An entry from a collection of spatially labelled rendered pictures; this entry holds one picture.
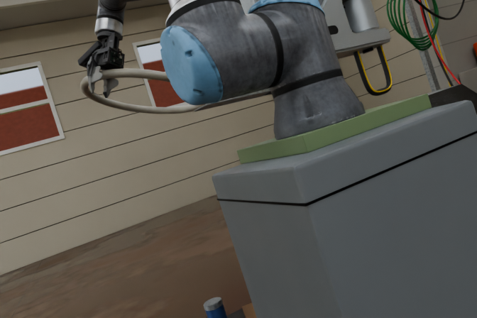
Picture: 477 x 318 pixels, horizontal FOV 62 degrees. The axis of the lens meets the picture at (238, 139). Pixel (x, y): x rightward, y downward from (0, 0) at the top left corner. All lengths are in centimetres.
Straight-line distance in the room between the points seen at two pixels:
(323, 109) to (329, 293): 32
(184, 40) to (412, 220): 47
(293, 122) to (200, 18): 26
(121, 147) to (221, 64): 712
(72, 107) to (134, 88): 117
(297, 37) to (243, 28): 11
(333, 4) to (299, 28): 139
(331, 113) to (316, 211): 23
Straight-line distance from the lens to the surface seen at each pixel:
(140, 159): 780
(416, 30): 466
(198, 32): 71
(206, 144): 811
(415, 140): 73
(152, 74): 138
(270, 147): 82
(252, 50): 73
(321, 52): 80
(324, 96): 78
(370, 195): 66
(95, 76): 142
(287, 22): 79
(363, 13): 235
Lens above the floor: 91
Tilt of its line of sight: level
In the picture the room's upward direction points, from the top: 18 degrees counter-clockwise
